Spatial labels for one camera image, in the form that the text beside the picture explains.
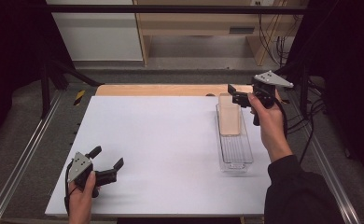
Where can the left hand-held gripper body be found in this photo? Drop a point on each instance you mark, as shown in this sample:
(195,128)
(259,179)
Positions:
(79,168)

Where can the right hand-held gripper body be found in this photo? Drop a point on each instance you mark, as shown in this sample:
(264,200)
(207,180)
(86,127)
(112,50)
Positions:
(270,80)

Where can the beige phone case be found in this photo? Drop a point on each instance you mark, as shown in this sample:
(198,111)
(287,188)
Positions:
(229,118)

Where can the clear plastic tray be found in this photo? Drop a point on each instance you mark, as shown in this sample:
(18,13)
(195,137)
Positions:
(236,152)

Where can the person's left hand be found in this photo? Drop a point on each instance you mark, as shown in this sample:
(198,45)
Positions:
(80,200)

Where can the person's right hand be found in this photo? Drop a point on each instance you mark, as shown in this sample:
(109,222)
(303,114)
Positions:
(273,130)

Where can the white table cover board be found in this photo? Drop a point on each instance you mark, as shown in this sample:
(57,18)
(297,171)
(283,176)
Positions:
(170,155)

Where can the grey rectangular desk fitting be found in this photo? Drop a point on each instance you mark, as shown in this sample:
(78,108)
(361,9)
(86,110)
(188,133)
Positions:
(241,30)

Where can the wooden table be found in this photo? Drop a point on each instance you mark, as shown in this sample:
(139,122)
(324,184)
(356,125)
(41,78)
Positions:
(158,90)

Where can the light wooden desk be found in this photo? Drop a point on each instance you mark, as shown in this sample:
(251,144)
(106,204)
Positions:
(195,23)

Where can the black curtain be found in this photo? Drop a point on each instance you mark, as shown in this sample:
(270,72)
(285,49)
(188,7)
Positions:
(12,62)
(351,77)

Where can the white cabinet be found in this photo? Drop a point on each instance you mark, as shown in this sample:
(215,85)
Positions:
(99,34)

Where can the aluminium floor rail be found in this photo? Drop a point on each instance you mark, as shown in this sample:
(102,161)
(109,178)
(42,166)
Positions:
(21,155)
(329,168)

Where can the black horizontal frame bar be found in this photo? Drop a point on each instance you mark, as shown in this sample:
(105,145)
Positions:
(170,9)

